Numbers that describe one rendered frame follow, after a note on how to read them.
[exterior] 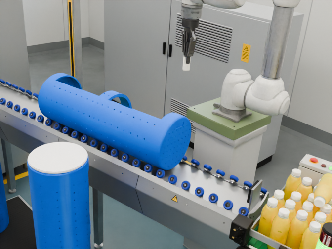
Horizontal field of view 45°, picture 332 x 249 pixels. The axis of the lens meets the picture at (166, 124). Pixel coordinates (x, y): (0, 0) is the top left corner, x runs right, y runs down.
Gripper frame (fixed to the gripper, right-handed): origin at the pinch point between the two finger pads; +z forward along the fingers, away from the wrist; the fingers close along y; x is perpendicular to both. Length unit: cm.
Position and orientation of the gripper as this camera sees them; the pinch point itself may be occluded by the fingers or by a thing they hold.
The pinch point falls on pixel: (186, 62)
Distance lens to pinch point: 183.9
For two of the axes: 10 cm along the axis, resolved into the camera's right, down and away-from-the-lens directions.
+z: -0.7, 9.0, 4.4
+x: 9.4, -0.9, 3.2
